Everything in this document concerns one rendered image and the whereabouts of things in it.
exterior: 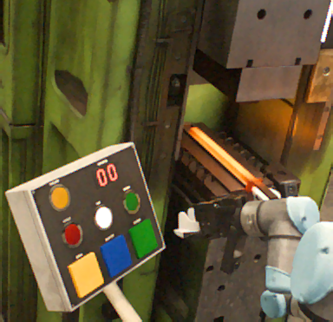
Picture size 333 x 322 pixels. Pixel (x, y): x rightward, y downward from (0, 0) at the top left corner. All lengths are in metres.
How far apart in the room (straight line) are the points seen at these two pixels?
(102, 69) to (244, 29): 0.37
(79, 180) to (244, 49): 0.55
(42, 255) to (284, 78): 0.81
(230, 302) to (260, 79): 0.73
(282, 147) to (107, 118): 0.67
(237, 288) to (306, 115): 0.59
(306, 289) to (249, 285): 1.20
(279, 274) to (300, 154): 0.97
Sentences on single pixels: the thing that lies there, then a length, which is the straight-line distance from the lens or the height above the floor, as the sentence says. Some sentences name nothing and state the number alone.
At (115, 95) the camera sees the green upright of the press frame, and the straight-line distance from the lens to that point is 1.71.
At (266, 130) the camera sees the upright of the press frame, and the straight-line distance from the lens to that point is 2.22.
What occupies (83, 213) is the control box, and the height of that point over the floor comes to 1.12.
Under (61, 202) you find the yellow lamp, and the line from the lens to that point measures 1.41.
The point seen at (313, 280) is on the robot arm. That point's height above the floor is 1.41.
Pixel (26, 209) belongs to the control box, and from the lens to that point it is 1.39.
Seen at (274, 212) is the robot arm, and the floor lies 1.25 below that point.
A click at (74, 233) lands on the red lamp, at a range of 1.43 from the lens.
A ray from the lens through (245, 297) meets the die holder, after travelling 2.11.
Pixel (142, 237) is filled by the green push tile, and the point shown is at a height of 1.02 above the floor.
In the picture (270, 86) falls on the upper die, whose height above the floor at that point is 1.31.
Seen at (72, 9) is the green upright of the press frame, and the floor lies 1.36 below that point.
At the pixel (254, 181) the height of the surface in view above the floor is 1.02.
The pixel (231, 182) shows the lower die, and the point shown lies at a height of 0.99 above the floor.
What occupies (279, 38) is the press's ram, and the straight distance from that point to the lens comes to 1.74.
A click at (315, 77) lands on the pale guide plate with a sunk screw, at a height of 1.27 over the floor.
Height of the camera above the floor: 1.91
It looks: 31 degrees down
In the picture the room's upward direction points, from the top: 11 degrees clockwise
